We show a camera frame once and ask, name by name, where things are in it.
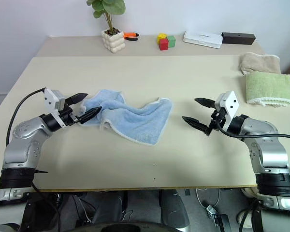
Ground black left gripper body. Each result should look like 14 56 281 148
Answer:
58 107 82 127

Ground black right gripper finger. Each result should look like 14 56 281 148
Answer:
194 97 216 109
182 116 212 136

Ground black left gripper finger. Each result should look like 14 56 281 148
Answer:
78 106 102 125
65 92 88 107

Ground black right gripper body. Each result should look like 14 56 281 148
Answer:
209 107 228 131

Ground light blue towel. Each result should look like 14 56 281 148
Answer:
81 89 174 147

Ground green folded towel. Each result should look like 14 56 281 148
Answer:
246 71 290 107

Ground beige folded towel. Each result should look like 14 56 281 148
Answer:
239 52 281 75

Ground white flat box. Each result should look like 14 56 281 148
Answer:
183 30 223 49

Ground cream bubble plant pot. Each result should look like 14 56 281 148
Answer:
101 29 126 54

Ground dark brown long box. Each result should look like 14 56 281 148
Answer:
221 32 256 45

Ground small metal clamp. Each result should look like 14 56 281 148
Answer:
206 204 218 218

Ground dark grey rounded shape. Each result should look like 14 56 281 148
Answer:
159 189 190 229
83 191 124 223

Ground green leafy plant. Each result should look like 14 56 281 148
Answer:
86 0 126 34

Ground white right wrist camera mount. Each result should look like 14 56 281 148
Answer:
214 91 240 132

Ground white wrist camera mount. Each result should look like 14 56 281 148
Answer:
214 91 240 132
43 88 67 127

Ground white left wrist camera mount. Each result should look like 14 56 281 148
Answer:
43 88 67 127

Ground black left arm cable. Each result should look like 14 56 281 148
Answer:
6 88 61 225

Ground white thin cable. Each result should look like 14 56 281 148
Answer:
195 188 220 209

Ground orange handled pliers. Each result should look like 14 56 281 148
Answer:
123 32 140 42

